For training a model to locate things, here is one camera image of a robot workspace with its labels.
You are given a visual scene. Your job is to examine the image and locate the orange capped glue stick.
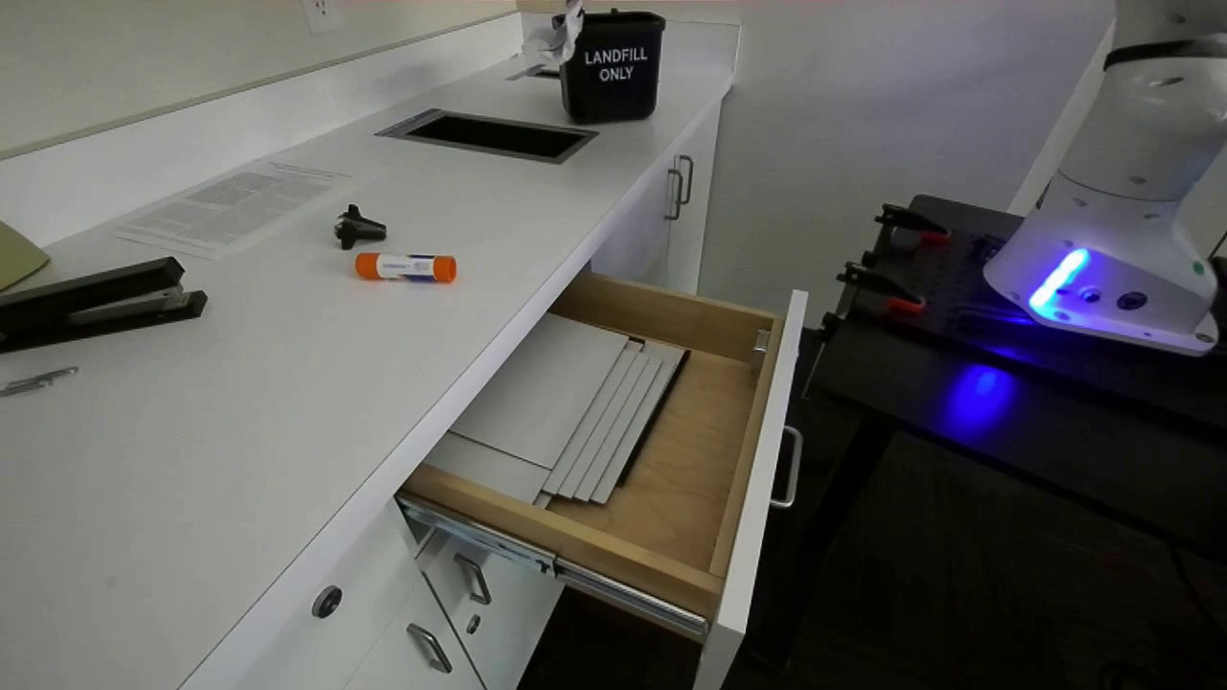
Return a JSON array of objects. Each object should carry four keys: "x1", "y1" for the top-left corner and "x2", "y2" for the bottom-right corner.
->
[{"x1": 354, "y1": 252, "x2": 460, "y2": 285}]

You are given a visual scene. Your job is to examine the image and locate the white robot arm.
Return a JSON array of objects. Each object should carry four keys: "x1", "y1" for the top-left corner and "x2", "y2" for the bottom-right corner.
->
[{"x1": 980, "y1": 0, "x2": 1227, "y2": 355}]

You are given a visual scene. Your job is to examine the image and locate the open wooden drawer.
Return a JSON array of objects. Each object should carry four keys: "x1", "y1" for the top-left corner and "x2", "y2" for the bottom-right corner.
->
[{"x1": 399, "y1": 271, "x2": 808, "y2": 690}]

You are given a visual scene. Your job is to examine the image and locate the black landfill bin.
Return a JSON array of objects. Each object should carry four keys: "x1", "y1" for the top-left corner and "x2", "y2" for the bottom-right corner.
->
[{"x1": 560, "y1": 12, "x2": 667, "y2": 121}]

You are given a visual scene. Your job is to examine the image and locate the grey hanging file folders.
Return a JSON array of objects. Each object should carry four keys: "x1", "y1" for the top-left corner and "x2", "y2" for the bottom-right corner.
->
[{"x1": 429, "y1": 313, "x2": 687, "y2": 505}]

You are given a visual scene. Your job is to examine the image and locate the left red black clamp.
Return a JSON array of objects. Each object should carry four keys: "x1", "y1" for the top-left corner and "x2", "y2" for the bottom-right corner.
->
[{"x1": 837, "y1": 265, "x2": 928, "y2": 318}]

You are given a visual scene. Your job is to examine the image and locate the red black clamp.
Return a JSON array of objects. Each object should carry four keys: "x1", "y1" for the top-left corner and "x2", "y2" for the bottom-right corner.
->
[
  {"x1": 873, "y1": 204, "x2": 951, "y2": 244},
  {"x1": 837, "y1": 265, "x2": 928, "y2": 318}
]

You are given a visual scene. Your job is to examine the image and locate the small black binder clip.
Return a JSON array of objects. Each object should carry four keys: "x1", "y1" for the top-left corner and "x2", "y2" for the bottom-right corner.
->
[{"x1": 332, "y1": 204, "x2": 387, "y2": 249}]

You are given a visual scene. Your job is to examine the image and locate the right red black clamp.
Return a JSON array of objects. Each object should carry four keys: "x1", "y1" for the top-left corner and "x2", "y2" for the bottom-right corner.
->
[{"x1": 873, "y1": 204, "x2": 951, "y2": 244}]

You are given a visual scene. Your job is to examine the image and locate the black robot table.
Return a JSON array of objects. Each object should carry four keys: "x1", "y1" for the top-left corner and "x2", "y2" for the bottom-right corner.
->
[{"x1": 754, "y1": 197, "x2": 1227, "y2": 690}]

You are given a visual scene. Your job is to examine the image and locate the printed white paper sheet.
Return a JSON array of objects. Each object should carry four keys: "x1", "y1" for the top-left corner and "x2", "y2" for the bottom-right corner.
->
[{"x1": 122, "y1": 165, "x2": 342, "y2": 249}]

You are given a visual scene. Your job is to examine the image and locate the black stapler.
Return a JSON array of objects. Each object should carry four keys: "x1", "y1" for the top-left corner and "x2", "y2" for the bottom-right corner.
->
[{"x1": 0, "y1": 256, "x2": 207, "y2": 354}]

